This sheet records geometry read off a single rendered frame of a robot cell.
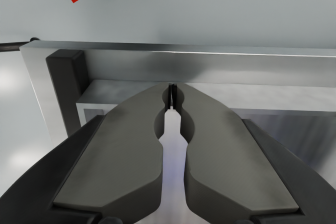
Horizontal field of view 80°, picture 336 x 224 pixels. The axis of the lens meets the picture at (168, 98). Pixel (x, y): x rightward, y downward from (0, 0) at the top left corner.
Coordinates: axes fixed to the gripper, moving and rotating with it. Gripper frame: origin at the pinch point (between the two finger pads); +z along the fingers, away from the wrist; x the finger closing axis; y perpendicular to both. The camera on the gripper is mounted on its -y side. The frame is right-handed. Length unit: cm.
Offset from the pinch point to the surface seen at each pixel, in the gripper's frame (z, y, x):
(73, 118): 1.6, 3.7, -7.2
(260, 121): 3.4, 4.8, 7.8
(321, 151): 3.4, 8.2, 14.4
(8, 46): 81, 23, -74
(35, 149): 92, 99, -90
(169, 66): 3.6, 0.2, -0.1
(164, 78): 3.6, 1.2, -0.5
